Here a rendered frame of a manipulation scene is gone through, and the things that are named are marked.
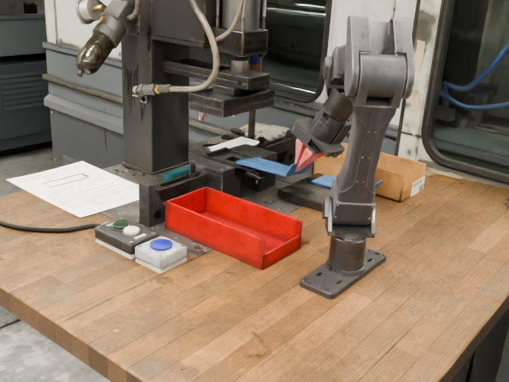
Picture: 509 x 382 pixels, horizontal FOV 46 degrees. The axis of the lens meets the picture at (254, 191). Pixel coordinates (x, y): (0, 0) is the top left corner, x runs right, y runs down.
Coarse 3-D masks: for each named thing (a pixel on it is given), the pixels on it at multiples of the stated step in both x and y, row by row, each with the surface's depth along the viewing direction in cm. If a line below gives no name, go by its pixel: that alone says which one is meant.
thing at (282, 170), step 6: (246, 162) 133; (252, 162) 133; (258, 162) 134; (264, 162) 134; (270, 162) 134; (264, 168) 128; (270, 168) 129; (276, 168) 129; (282, 168) 130; (288, 168) 130; (294, 168) 125; (306, 168) 129; (282, 174) 125; (288, 174) 125; (294, 174) 127
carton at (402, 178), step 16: (320, 160) 152; (336, 160) 149; (384, 160) 154; (400, 160) 151; (336, 176) 151; (384, 176) 142; (400, 176) 140; (416, 176) 150; (384, 192) 143; (400, 192) 141; (416, 192) 147
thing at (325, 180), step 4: (324, 176) 149; (328, 176) 149; (332, 176) 149; (312, 180) 145; (316, 180) 145; (320, 180) 145; (324, 180) 146; (328, 180) 146; (332, 180) 146; (380, 180) 140; (320, 184) 143; (324, 184) 143; (328, 184) 143; (376, 184) 139; (376, 188) 142
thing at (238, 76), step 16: (176, 64) 138; (192, 64) 145; (208, 64) 142; (224, 64) 140; (240, 64) 130; (224, 80) 131; (240, 80) 128; (256, 80) 129; (192, 96) 129; (208, 96) 127; (224, 96) 127; (240, 96) 128; (256, 96) 132; (272, 96) 137; (208, 112) 127; (224, 112) 125; (240, 112) 129
